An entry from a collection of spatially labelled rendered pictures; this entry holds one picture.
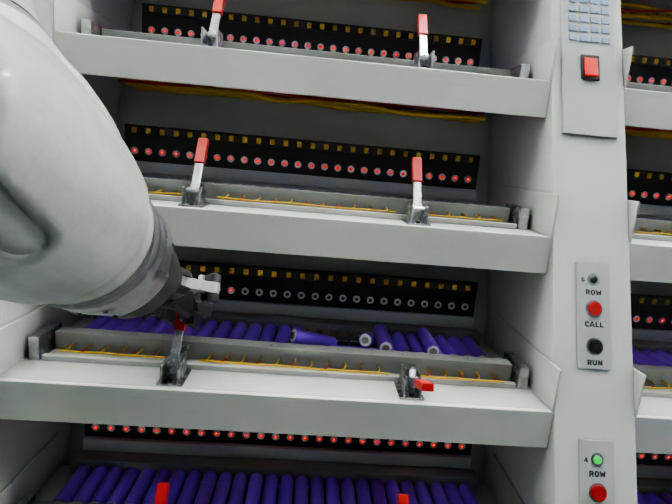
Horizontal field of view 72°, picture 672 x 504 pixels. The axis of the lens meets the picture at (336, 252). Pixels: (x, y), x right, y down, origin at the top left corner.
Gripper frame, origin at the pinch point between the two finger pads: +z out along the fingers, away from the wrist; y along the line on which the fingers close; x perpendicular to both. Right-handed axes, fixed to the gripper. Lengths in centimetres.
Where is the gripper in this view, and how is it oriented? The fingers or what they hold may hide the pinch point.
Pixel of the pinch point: (181, 310)
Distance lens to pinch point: 56.1
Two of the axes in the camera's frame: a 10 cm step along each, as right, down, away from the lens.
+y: 10.0, 0.8, 0.6
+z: -0.8, 3.0, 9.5
